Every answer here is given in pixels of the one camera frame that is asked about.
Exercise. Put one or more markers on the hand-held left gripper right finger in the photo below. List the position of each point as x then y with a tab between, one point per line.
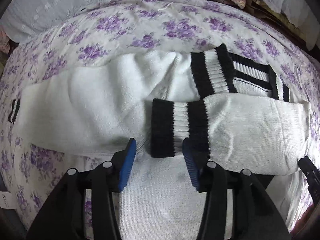
191	165

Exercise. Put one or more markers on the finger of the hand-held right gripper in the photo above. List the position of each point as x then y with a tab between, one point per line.
310	172

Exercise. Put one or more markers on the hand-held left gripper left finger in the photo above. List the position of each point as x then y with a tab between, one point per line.
128	162

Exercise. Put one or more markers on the white sweater with black stripes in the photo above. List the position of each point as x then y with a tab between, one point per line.
105	105

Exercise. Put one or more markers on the white paper tag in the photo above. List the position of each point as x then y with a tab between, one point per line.
4	200

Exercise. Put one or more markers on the purple floral bed sheet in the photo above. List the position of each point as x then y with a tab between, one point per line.
150	27

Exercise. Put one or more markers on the white lace cloth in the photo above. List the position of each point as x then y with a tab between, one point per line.
50	10

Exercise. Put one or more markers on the pink cloth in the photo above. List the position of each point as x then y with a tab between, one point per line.
4	42

